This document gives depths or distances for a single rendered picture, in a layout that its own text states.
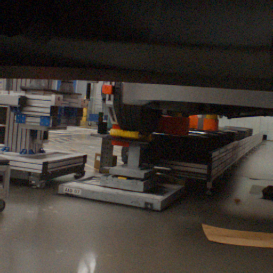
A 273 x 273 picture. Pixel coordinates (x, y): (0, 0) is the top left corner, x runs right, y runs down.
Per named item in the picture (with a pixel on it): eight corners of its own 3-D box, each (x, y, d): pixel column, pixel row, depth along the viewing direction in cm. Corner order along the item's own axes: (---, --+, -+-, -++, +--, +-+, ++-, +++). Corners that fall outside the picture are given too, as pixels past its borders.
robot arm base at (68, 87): (55, 90, 408) (56, 80, 407) (63, 91, 422) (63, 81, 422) (69, 91, 403) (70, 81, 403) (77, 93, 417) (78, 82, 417)
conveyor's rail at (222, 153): (211, 177, 391) (214, 152, 390) (205, 176, 393) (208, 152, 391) (238, 156, 624) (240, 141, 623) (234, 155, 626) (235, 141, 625)
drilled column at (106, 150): (107, 178, 427) (111, 137, 425) (97, 177, 430) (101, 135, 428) (111, 177, 437) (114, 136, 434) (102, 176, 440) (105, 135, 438)
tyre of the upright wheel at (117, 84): (142, 145, 336) (142, 61, 315) (113, 142, 344) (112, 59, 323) (165, 121, 395) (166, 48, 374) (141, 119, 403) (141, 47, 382)
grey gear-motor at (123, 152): (162, 185, 374) (166, 145, 372) (117, 178, 387) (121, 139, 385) (167, 182, 391) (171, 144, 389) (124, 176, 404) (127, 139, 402)
